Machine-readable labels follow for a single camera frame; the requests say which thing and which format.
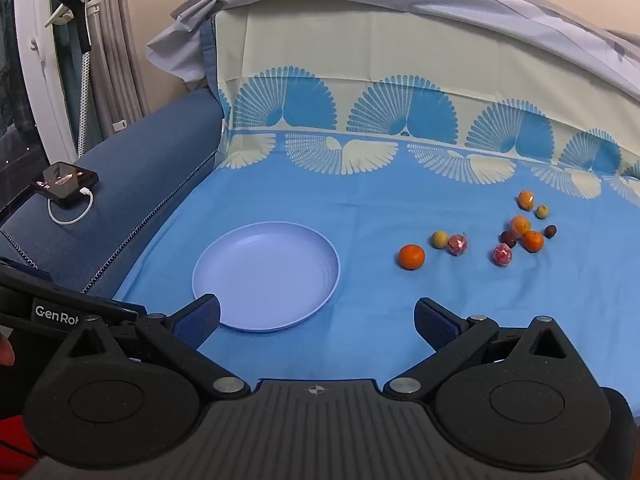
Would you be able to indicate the small plastic-wrapped orange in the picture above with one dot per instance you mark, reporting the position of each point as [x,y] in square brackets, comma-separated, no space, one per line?
[525,199]

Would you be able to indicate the blue fabric sofa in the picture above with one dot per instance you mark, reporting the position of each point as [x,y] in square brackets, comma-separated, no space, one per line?
[150,160]

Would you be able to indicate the black smartphone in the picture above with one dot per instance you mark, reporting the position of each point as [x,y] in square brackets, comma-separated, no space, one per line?
[65,183]

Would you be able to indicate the white curtain clip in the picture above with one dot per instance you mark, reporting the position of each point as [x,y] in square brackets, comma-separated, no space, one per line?
[120,125]

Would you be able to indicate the person's left hand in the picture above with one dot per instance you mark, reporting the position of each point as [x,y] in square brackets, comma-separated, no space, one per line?
[6,352]

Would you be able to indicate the orange mandarin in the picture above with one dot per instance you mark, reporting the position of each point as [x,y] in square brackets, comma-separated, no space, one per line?
[411,256]
[533,242]

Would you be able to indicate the small yellow fruit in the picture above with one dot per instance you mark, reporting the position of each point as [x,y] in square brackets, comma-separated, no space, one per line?
[439,239]

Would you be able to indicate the small yellow-green fruit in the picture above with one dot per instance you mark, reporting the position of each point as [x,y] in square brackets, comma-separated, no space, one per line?
[541,211]

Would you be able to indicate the dark red date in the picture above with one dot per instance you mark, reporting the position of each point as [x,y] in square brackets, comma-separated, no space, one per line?
[507,238]
[550,231]

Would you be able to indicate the red garment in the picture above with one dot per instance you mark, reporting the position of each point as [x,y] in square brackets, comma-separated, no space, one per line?
[12,440]

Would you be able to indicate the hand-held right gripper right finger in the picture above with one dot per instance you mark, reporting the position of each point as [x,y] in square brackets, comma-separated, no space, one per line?
[435,325]

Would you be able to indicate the light blue round plate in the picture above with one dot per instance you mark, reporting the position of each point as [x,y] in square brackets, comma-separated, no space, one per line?
[265,270]

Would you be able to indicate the white window frame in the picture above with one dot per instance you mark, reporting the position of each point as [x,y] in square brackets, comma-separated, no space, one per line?
[40,85]

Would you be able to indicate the blue cream fan-print blanket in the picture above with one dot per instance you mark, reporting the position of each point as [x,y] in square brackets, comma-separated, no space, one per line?
[350,200]

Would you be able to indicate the red plastic-wrapped fruit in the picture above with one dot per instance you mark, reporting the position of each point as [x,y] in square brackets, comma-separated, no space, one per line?
[502,255]
[457,244]

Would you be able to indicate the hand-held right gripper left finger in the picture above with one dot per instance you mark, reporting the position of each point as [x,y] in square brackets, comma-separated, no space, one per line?
[200,321]

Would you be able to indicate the large plastic-wrapped orange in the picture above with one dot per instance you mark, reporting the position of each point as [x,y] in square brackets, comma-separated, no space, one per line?
[520,224]

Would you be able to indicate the grey curtain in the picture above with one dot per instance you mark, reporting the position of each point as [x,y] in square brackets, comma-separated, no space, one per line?
[115,60]

